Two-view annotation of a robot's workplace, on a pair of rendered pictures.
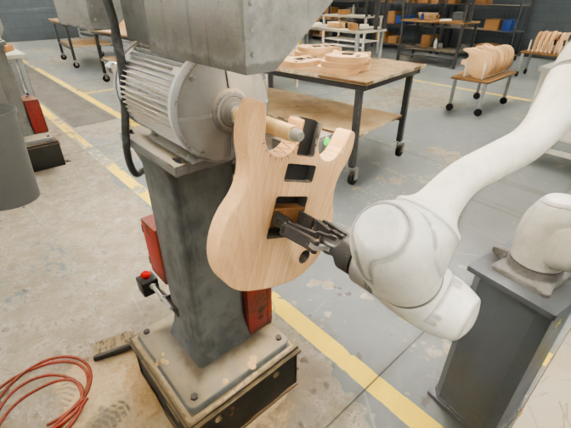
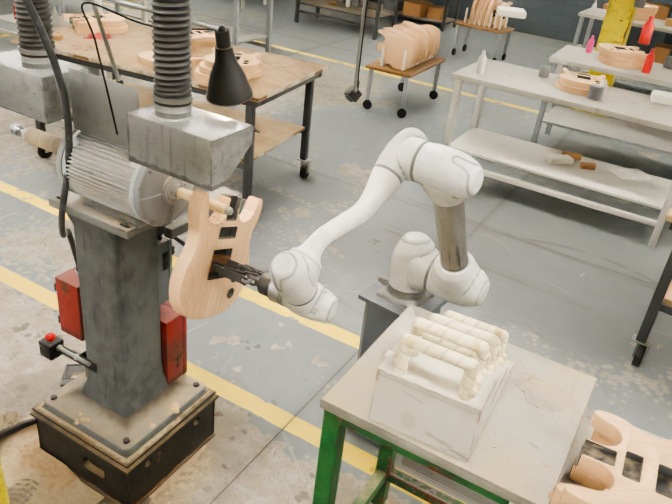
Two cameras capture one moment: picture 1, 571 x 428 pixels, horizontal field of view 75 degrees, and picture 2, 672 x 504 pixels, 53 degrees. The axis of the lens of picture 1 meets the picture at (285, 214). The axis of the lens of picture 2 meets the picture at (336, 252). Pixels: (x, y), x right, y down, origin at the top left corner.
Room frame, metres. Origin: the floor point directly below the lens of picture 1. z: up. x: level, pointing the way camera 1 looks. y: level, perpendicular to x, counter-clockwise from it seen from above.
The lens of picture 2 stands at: (-1.09, 0.31, 2.16)
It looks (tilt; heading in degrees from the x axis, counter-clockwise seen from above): 29 degrees down; 339
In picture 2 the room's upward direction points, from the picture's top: 7 degrees clockwise
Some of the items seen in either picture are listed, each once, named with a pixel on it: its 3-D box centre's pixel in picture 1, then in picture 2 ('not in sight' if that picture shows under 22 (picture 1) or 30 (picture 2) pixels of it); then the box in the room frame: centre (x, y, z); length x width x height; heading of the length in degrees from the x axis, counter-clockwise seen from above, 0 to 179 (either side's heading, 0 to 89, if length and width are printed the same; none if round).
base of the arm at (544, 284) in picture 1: (528, 261); (402, 287); (0.96, -0.79, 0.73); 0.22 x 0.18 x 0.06; 34
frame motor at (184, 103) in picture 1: (190, 95); (128, 171); (0.99, 0.25, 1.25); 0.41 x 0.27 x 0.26; 42
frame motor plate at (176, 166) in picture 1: (183, 141); (114, 205); (1.04, 0.30, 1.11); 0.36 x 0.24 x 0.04; 42
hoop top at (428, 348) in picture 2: not in sight; (438, 352); (0.00, -0.40, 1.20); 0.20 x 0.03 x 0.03; 44
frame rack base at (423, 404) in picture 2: not in sight; (432, 398); (0.04, -0.44, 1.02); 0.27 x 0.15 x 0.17; 45
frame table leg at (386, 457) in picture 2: not in sight; (393, 421); (0.51, -0.61, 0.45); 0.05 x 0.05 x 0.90; 42
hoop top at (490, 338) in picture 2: not in sight; (464, 329); (0.17, -0.57, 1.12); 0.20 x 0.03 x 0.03; 44
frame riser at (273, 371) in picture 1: (216, 362); (129, 422); (1.04, 0.30, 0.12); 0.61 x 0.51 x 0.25; 132
